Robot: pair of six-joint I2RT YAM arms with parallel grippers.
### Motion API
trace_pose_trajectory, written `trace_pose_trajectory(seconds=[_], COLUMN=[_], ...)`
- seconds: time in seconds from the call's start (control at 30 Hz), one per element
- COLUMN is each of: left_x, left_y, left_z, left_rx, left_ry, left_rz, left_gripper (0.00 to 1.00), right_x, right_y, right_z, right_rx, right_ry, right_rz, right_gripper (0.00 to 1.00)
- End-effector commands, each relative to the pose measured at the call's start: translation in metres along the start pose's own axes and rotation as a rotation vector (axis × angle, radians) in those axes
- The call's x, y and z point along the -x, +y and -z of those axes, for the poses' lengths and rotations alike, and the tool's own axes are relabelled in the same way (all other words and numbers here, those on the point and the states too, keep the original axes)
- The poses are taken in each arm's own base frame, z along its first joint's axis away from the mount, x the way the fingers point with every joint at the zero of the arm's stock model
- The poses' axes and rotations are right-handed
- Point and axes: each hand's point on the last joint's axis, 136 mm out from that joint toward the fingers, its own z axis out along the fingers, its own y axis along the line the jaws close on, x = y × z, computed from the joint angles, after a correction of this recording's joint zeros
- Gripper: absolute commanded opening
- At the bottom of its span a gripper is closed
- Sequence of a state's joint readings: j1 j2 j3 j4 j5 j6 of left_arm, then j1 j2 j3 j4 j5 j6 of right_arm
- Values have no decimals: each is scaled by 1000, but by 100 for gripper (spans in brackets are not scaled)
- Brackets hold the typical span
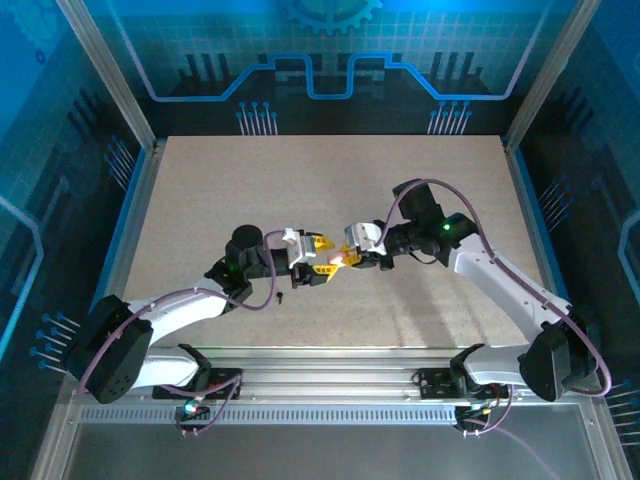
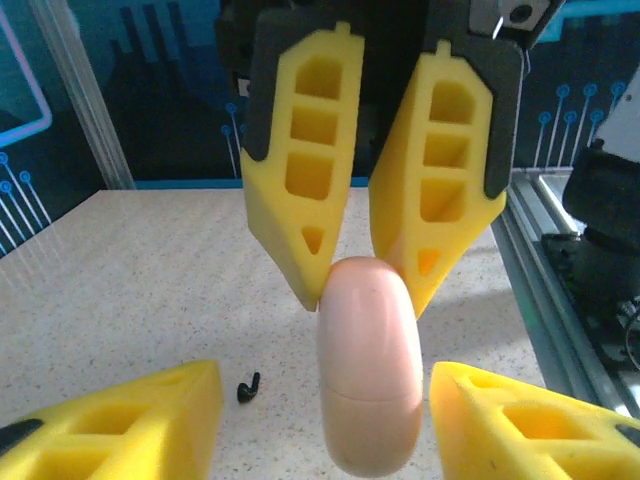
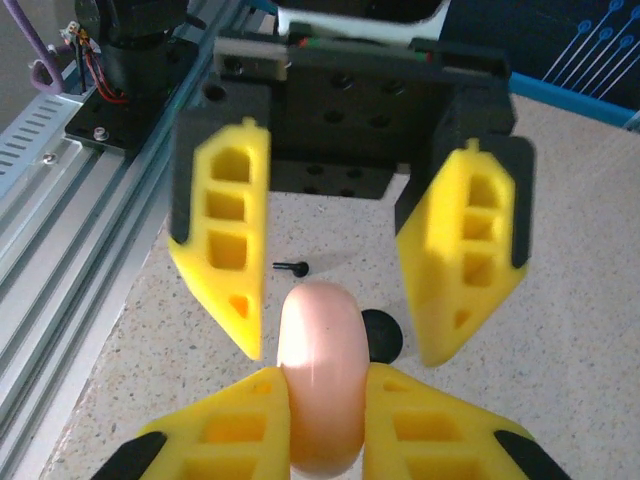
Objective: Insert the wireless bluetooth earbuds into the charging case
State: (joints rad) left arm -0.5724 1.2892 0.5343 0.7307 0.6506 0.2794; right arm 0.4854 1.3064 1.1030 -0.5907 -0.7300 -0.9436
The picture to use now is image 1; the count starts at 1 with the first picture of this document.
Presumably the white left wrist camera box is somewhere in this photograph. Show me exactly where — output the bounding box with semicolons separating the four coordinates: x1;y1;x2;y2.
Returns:
281;227;319;267

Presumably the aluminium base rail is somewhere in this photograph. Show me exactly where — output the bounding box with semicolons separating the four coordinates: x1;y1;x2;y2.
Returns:
64;347;601;404

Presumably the grey slotted cable duct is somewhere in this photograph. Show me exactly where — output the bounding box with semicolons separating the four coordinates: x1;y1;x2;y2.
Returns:
79;407;459;426

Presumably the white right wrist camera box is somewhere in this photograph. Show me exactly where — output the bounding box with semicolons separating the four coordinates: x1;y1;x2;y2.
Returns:
343;221;385;254

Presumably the grey metal panel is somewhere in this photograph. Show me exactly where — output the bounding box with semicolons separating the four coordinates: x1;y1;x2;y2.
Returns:
29;389;634;480

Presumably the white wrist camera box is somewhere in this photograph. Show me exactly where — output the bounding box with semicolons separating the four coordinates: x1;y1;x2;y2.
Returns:
281;227;319;267
343;221;385;254

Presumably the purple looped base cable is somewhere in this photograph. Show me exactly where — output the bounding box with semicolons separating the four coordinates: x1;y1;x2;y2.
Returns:
173;372;245;437
457;382;557;480

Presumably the aluminium frame post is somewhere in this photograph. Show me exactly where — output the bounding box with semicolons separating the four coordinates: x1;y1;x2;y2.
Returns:
54;0;162;151
502;0;604;151

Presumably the aluminium table side rail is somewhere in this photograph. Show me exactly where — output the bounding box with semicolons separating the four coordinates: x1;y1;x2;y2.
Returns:
502;138;574;321
89;138;166;351

